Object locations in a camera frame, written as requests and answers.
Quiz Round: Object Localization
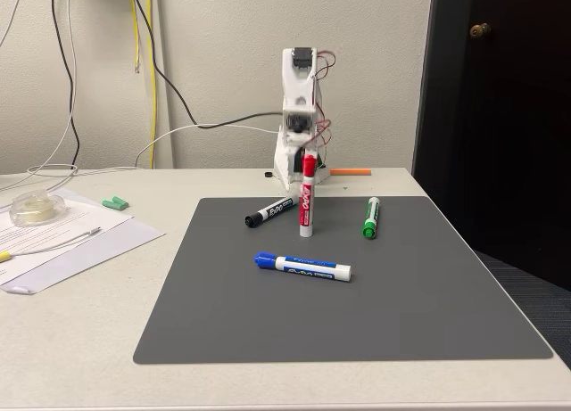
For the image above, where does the red Expo marker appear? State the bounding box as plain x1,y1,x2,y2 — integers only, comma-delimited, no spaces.
298,152,317,239

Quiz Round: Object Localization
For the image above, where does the black hanging cable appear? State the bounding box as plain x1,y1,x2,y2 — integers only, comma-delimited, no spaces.
50,0,81,168

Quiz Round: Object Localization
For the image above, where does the grey mat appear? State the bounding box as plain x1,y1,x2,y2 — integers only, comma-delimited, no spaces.
132,195,555,366

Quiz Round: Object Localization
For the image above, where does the white gripper camera box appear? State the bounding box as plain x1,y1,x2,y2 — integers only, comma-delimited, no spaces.
285,111,314,135

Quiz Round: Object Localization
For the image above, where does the white blank paper sheet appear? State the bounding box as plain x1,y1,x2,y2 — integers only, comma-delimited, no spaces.
0,214,167,295

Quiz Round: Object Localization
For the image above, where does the white looped cable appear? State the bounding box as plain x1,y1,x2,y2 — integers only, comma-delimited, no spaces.
0,0,145,193

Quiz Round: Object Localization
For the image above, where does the long yellow cable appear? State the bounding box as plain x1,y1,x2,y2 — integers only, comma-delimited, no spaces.
146,0,159,169

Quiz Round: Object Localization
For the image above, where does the clear tape dispenser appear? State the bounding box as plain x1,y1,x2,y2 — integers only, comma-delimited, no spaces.
8,190,69,227

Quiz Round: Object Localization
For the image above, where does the black cable to arm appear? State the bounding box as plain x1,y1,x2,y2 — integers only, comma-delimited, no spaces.
132,0,286,127

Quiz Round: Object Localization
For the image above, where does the white cable to arm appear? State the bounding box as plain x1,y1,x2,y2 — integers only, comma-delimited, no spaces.
135,123,281,169

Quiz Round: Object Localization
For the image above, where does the green Expo marker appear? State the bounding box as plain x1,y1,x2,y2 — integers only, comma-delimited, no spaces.
361,196,381,241

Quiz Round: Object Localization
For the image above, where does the black Expo marker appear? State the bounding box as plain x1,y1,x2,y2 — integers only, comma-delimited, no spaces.
244,195,299,228

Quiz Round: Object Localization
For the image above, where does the white printed paper sheet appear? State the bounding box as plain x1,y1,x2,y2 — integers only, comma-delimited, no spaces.
0,187,135,259

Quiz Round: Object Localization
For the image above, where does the blue Expo marker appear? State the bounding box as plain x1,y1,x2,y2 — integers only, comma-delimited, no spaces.
253,251,352,283

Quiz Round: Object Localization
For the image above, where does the short yellow cable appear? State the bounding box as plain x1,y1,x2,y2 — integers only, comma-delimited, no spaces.
128,0,142,75

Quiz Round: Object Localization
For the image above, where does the thin white connector cable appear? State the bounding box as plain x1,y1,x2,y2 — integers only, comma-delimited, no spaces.
0,226,102,257

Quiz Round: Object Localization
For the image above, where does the grey hanging cable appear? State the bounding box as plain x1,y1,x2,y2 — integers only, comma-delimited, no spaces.
0,0,25,47

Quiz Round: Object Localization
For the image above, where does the dark door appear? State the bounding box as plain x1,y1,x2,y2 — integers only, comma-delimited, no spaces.
410,0,571,292

